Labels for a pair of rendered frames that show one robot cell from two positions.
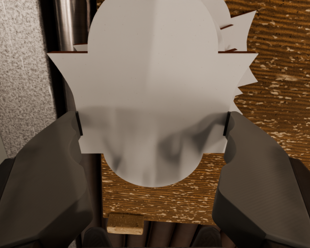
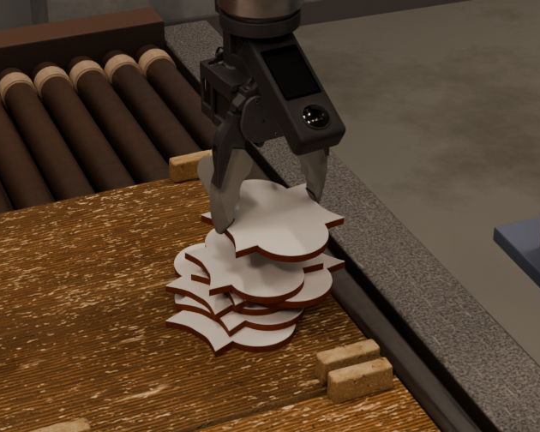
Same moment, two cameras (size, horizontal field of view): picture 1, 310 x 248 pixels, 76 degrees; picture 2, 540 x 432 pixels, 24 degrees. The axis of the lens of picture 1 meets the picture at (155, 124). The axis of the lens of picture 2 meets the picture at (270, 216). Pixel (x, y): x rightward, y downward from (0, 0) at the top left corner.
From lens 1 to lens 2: 1.07 m
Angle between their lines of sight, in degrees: 34
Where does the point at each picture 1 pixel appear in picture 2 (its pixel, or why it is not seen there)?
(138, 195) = (200, 202)
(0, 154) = (503, 289)
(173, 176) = not seen: hidden behind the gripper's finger
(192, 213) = (109, 204)
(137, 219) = (183, 175)
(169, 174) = not seen: hidden behind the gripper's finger
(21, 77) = (392, 264)
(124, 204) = not seen: hidden behind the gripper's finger
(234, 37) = (218, 333)
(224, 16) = (239, 339)
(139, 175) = (254, 184)
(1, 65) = (414, 266)
